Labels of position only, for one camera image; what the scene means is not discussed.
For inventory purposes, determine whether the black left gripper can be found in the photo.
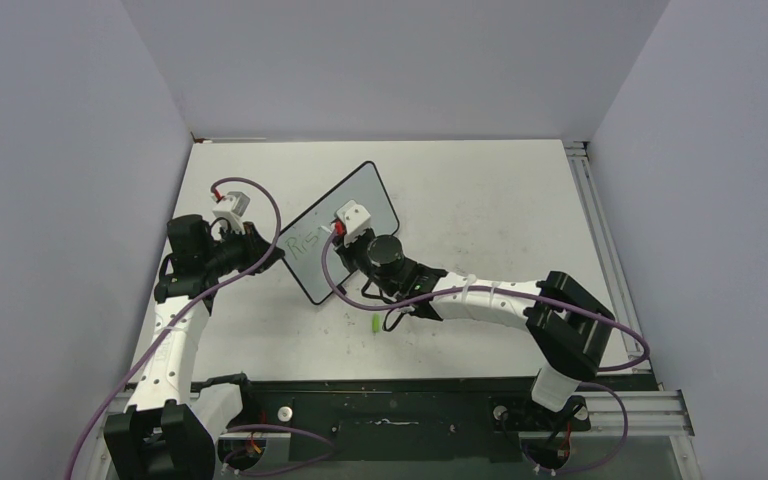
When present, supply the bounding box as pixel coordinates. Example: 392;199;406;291
202;220;284;278

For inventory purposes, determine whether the black framed small whiteboard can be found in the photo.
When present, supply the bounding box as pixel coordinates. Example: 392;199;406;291
278;161;400;305

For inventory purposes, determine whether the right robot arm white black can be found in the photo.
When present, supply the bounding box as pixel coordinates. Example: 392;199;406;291
323;231;615;428

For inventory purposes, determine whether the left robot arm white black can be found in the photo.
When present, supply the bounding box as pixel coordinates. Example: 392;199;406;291
103;214;284;479

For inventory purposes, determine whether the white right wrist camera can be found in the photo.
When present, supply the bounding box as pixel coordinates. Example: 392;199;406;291
334;200;371;246

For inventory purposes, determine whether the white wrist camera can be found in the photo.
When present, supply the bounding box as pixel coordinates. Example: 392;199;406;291
212;191;251;233
334;200;371;246

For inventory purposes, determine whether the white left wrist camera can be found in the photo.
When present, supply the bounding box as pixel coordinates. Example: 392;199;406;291
212;191;251;233

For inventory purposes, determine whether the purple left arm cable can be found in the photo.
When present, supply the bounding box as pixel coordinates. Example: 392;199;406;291
62;176;339;480

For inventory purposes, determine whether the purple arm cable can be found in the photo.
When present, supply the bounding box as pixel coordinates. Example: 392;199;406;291
320;228;652;477
62;176;339;480

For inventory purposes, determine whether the aluminium rail right side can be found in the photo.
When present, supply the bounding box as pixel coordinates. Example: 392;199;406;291
563;141;643;336

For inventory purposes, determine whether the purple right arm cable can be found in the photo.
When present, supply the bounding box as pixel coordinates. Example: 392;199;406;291
320;228;652;477

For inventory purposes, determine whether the aluminium front frame rail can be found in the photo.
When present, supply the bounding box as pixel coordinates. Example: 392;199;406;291
581;390;695;437

